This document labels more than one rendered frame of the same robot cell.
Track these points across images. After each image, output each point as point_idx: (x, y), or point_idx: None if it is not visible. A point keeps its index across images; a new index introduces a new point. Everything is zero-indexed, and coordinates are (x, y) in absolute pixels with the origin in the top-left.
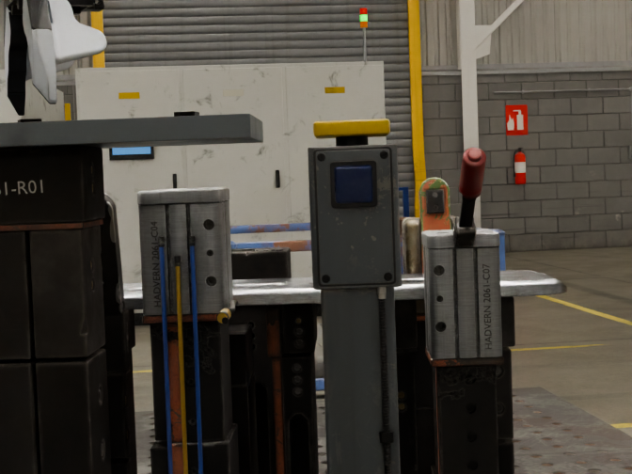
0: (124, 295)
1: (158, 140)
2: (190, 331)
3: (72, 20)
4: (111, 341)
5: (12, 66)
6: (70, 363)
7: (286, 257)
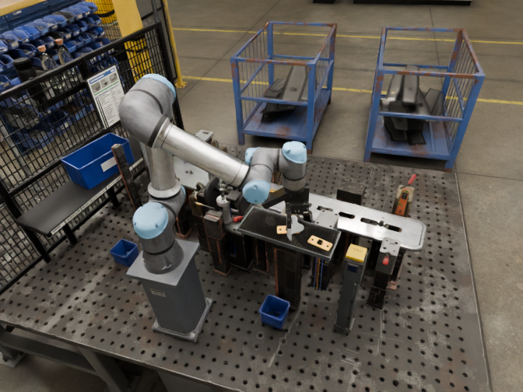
0: (314, 220)
1: (310, 255)
2: None
3: (296, 222)
4: None
5: None
6: (292, 271)
7: (361, 196)
